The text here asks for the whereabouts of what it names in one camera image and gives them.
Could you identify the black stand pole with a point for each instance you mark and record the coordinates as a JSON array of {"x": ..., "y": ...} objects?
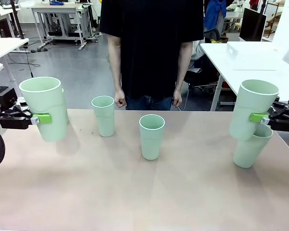
[{"x": 16, "y": 19}]

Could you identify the black office chair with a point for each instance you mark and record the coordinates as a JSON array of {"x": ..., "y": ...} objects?
[{"x": 202, "y": 77}]

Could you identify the person's black t-shirt torso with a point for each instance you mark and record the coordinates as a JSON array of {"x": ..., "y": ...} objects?
[{"x": 149, "y": 48}]

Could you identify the blue cloth bundle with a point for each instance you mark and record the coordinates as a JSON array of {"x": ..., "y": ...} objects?
[{"x": 56, "y": 2}]

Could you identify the black computer monitor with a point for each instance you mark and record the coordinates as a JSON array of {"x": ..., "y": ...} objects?
[{"x": 253, "y": 24}]

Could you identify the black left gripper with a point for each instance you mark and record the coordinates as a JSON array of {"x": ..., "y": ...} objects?
[{"x": 3, "y": 98}]

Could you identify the wooden chair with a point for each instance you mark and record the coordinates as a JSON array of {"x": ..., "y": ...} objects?
[{"x": 273, "y": 22}]

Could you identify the white desk with grey frame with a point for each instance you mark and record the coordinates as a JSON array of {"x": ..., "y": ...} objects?
[{"x": 55, "y": 10}]

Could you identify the person's left hand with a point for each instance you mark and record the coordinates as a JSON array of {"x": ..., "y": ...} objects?
[{"x": 177, "y": 98}]

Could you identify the person's blue jeans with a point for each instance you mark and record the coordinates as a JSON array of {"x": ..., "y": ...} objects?
[{"x": 149, "y": 103}]

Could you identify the pale green plastic cup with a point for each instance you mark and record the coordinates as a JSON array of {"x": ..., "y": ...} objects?
[
  {"x": 151, "y": 142},
  {"x": 248, "y": 103},
  {"x": 248, "y": 154},
  {"x": 66, "y": 108},
  {"x": 103, "y": 118},
  {"x": 45, "y": 103}
]

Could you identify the black floor power strip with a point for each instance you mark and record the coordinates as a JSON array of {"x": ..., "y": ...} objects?
[{"x": 38, "y": 49}]

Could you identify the white side table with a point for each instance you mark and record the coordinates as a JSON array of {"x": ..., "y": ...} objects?
[{"x": 250, "y": 77}]

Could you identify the person's right forearm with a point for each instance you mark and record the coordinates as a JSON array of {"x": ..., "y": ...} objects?
[{"x": 116, "y": 67}]

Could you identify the person's right hand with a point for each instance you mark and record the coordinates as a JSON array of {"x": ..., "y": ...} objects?
[{"x": 120, "y": 99}]

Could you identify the white plastic storage basket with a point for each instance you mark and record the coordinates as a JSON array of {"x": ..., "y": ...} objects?
[{"x": 233, "y": 51}]

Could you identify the bystander in blue jacket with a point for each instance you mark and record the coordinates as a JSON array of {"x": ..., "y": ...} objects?
[{"x": 214, "y": 14}]

